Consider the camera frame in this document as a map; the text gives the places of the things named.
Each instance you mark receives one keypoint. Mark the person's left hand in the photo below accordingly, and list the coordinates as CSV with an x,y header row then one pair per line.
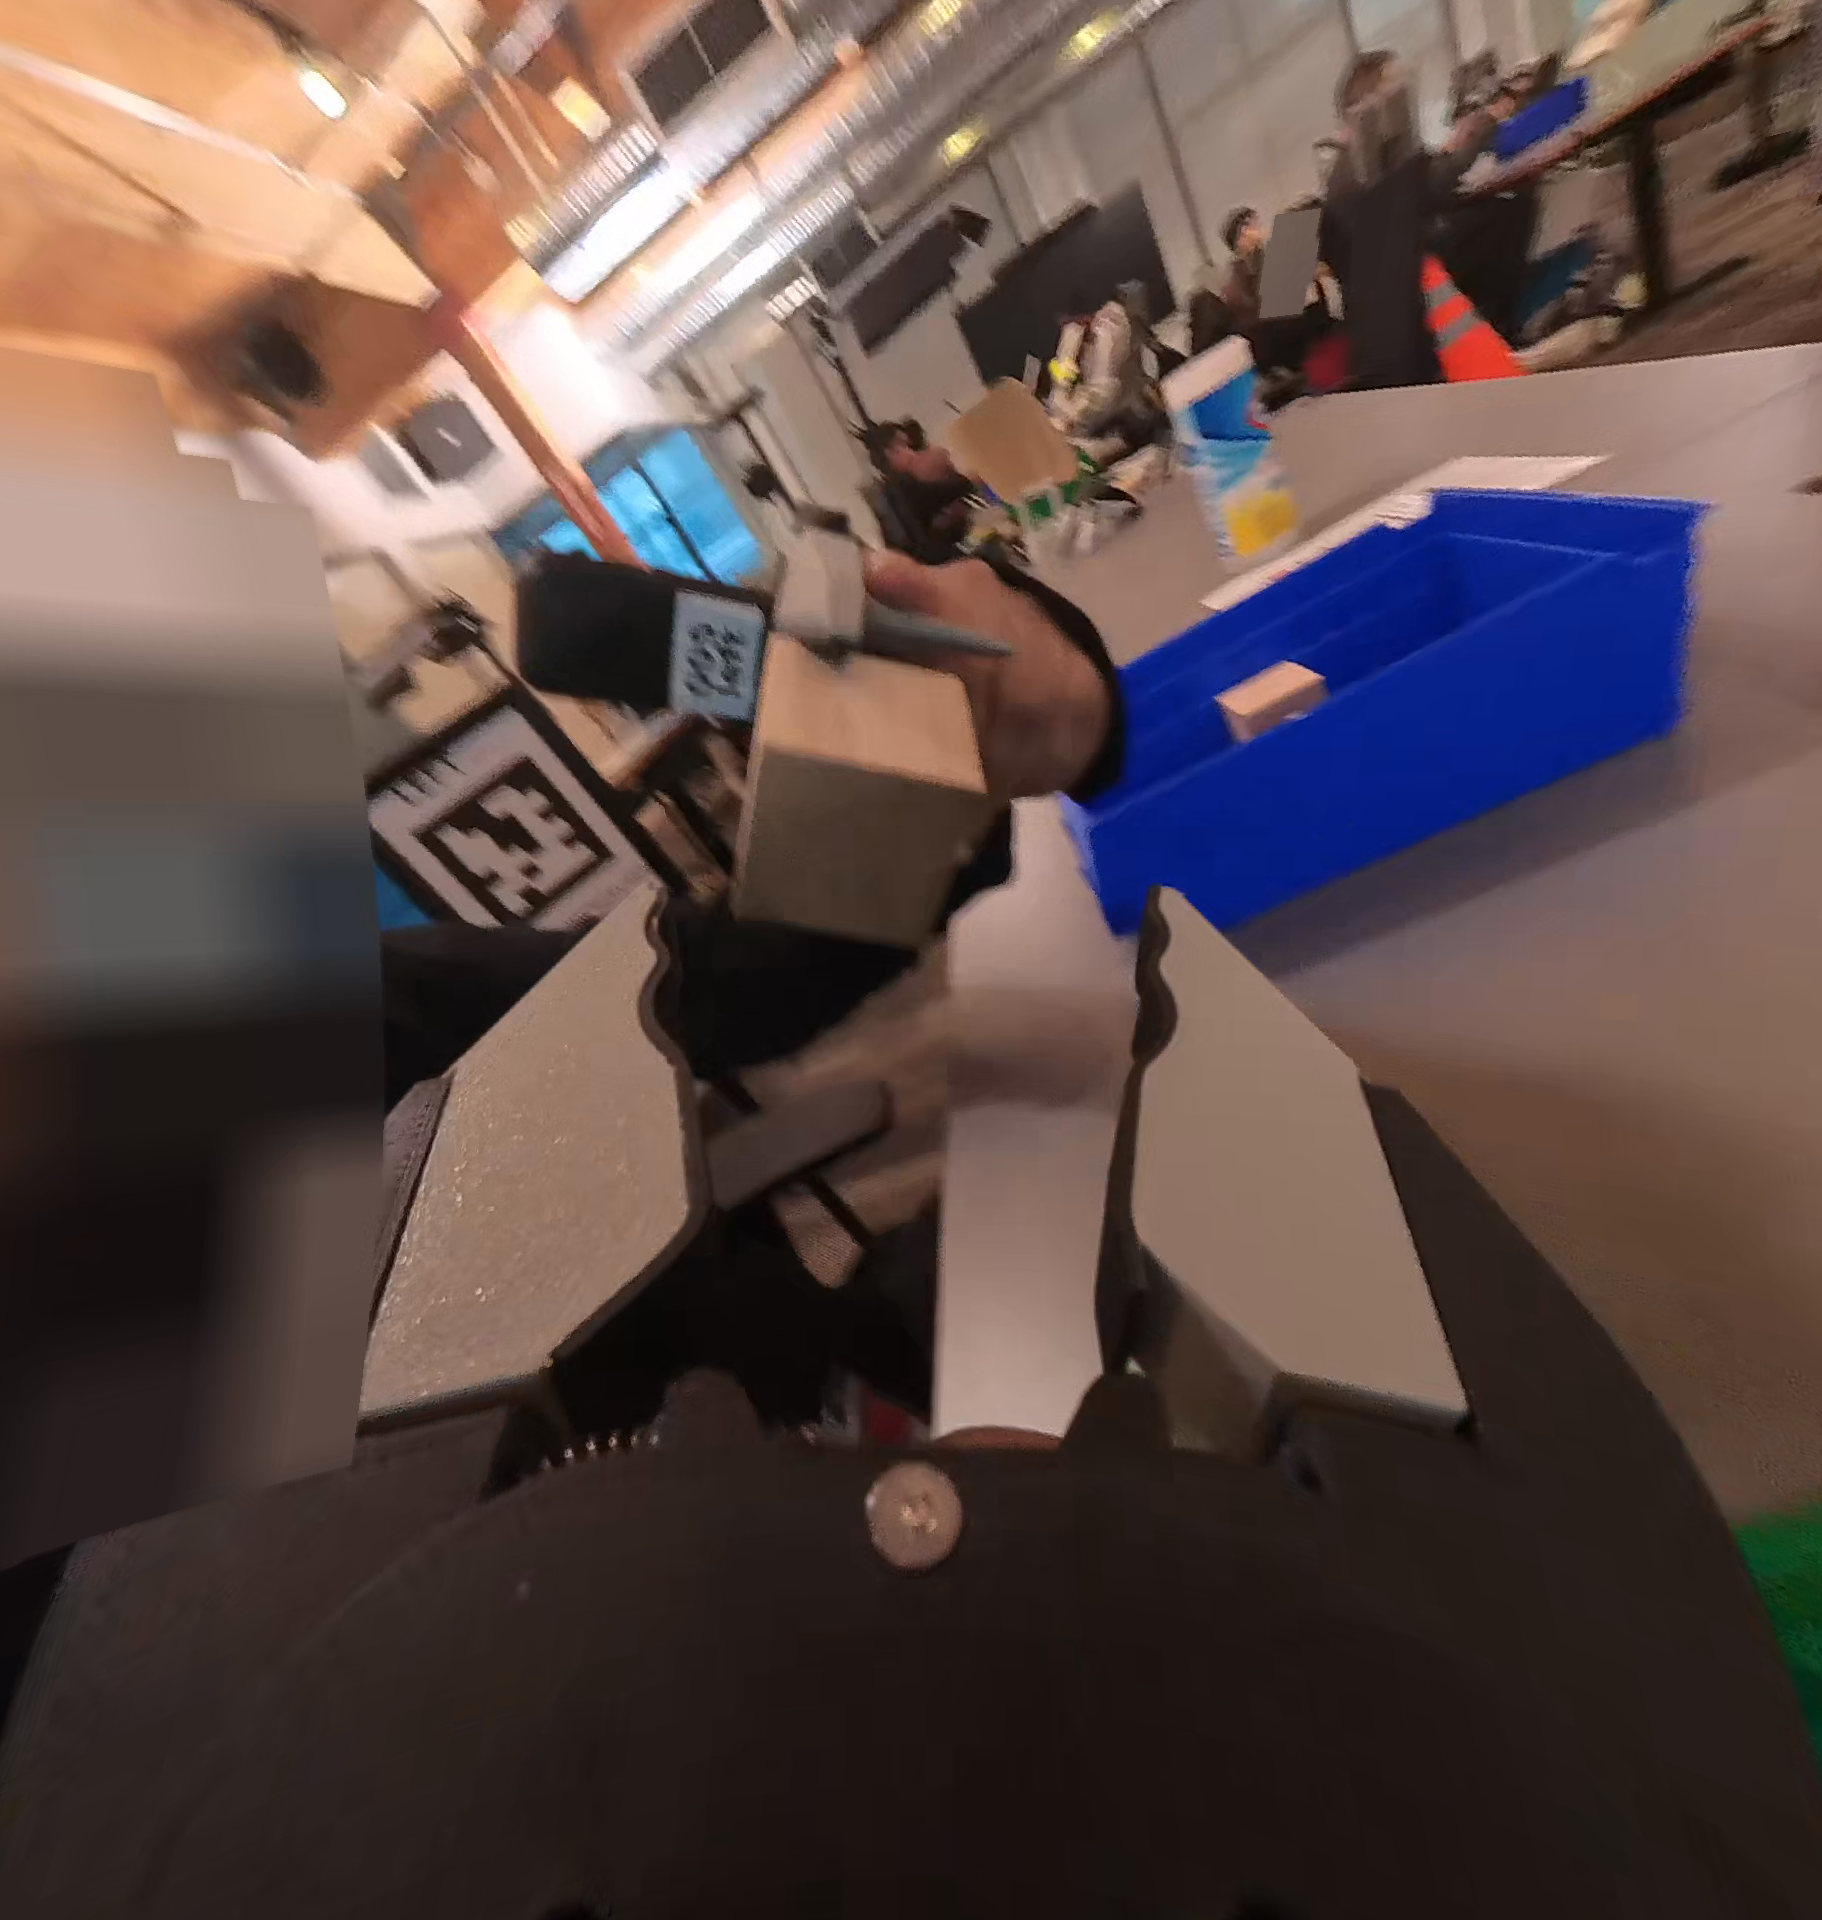
x,y
1039,706

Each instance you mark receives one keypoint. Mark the blue plastic bin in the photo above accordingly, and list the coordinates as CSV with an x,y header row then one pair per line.
x,y
1451,778

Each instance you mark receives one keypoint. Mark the green plastic bin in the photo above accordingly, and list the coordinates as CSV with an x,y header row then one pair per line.
x,y
1810,1651

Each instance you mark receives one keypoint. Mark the white sign board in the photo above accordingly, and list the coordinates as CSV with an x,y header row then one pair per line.
x,y
505,825

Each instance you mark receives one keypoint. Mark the large natural wooden cube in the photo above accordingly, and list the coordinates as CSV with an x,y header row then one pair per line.
x,y
865,794

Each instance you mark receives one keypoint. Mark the wooden-top standing desk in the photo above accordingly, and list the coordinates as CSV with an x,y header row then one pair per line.
x,y
1646,90

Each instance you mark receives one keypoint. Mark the small blue storage bin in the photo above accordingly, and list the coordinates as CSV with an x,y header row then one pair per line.
x,y
1544,120

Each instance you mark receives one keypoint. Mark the orange traffic cone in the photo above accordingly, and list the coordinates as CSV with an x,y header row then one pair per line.
x,y
1466,329

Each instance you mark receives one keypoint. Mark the wipes canister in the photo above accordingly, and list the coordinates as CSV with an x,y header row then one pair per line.
x,y
1238,450

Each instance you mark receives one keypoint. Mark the small wooden document stand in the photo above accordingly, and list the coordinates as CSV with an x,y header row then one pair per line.
x,y
1010,434

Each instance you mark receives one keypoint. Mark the medium natural wooden cube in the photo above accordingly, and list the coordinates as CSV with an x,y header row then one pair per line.
x,y
1270,701

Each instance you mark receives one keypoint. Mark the diagonal support beam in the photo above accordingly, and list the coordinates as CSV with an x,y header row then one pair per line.
x,y
537,420

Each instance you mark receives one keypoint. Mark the white paper sheets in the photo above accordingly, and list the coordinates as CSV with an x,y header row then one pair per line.
x,y
1495,478

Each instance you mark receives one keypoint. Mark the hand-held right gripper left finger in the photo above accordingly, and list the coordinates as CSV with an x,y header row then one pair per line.
x,y
551,1198

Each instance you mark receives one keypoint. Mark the person's left forearm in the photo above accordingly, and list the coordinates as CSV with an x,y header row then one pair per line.
x,y
821,1004

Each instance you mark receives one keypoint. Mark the person's torso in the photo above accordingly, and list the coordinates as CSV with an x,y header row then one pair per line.
x,y
790,1319

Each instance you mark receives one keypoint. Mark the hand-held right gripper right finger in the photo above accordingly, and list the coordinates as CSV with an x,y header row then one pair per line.
x,y
1270,1214

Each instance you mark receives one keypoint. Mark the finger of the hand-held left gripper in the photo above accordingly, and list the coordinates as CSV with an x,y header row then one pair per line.
x,y
821,592

